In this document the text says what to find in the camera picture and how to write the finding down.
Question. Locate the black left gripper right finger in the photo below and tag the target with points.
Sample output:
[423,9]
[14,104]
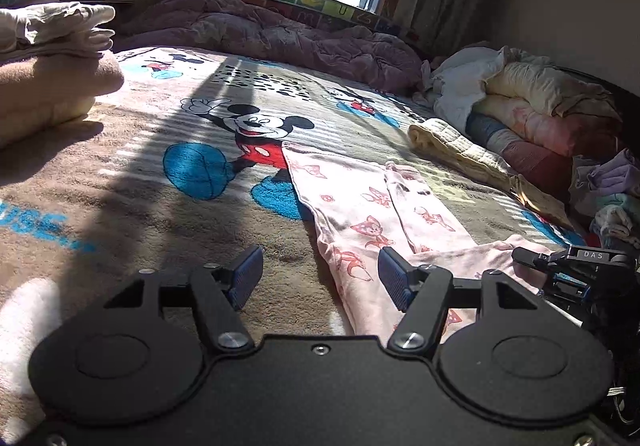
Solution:
[422,294]

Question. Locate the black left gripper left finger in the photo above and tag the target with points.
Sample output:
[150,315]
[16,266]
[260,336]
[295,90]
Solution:
[219,292]

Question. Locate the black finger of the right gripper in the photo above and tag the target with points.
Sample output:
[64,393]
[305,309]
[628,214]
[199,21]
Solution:
[537,259]

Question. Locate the pink fox print garment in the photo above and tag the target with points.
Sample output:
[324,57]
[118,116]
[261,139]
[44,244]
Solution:
[360,207]

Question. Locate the pile of small folded clothes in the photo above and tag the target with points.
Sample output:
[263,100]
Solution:
[607,194]

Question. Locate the yellow patterned folded cloth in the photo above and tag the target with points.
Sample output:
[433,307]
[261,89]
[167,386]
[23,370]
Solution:
[532,198]

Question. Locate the Mickey Mouse bed blanket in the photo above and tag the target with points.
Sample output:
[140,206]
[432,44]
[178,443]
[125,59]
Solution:
[182,166]

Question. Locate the stack of folded quilts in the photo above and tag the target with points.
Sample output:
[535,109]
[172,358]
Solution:
[538,119]

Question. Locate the folded yellow quilted blanket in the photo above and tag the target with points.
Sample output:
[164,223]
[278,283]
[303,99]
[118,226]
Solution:
[436,139]

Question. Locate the white crumpled sheet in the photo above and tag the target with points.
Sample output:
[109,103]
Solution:
[455,86]

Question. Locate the beige folded blanket stack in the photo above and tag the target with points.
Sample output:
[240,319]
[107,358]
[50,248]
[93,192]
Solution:
[45,91]

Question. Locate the purple crumpled comforter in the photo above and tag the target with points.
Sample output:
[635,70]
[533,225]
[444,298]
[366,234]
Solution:
[381,61]

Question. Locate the colourful alphabet play mat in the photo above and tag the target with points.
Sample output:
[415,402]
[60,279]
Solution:
[334,15]

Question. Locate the white folded garment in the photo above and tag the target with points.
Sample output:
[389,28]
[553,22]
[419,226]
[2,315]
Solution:
[69,28]

